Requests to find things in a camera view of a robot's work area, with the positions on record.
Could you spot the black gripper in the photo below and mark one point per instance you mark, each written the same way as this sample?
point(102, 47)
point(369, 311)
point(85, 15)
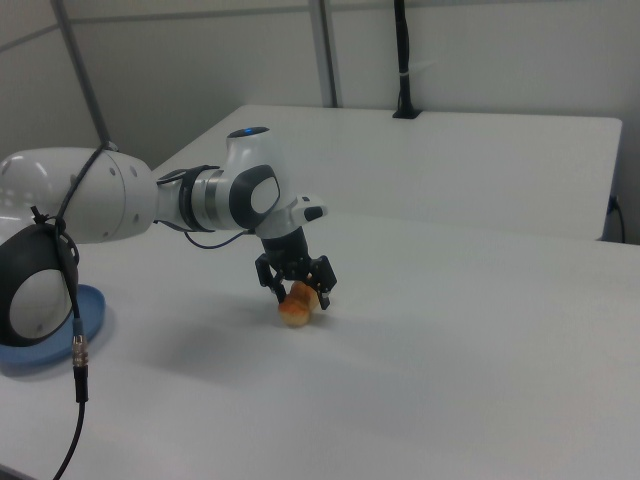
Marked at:
point(286, 247)

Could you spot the golden bread roll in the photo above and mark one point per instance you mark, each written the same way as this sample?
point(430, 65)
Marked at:
point(297, 314)

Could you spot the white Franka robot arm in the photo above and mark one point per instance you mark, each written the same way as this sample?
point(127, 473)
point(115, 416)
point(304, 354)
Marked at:
point(115, 200)

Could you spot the white rectangular table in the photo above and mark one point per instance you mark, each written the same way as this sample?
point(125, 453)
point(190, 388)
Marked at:
point(425, 165)

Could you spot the blue round plate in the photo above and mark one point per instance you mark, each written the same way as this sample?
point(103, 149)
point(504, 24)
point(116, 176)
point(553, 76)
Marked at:
point(93, 310)

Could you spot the black clamp-mounted pole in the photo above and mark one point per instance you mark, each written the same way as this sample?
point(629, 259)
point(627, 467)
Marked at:
point(402, 60)

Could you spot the upright grey partition post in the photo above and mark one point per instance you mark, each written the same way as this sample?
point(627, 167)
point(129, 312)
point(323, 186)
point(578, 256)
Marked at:
point(330, 55)

